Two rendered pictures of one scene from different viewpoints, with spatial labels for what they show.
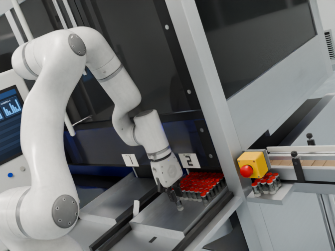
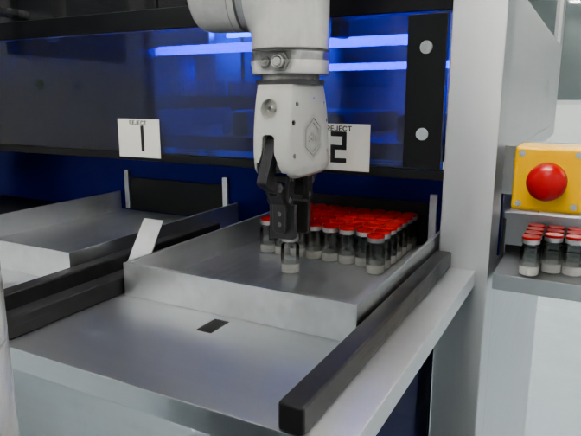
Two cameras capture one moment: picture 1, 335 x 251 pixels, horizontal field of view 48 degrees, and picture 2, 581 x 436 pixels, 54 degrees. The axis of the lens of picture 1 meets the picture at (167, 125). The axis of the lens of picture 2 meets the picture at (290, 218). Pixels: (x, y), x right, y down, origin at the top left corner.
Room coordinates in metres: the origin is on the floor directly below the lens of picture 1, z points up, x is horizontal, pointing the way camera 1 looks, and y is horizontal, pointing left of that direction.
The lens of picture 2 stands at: (0.63, 0.26, 1.08)
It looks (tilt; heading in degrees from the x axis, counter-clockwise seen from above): 12 degrees down; 341
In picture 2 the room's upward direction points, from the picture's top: straight up
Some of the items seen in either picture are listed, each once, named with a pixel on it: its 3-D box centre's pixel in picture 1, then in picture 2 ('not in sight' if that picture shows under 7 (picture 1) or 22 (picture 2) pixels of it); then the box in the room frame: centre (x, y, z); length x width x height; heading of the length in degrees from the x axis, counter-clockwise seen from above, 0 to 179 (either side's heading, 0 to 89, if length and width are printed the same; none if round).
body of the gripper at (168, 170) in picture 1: (165, 167); (290, 124); (1.23, 0.06, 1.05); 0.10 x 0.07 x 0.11; 133
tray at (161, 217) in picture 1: (185, 202); (307, 255); (1.24, 0.03, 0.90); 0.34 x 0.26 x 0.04; 133
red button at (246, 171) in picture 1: (247, 170); (546, 181); (1.11, -0.19, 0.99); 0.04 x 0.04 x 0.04; 43
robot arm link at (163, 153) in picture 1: (158, 152); (289, 66); (1.23, 0.06, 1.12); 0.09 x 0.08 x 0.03; 133
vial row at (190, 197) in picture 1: (191, 194); (322, 241); (1.27, 0.00, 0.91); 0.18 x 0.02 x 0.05; 43
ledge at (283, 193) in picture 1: (272, 189); (556, 272); (1.16, -0.26, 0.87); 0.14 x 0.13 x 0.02; 133
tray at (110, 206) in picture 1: (126, 195); (100, 225); (1.49, 0.27, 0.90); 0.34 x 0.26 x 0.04; 133
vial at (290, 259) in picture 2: (179, 204); (290, 253); (1.23, 0.06, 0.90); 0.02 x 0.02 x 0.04
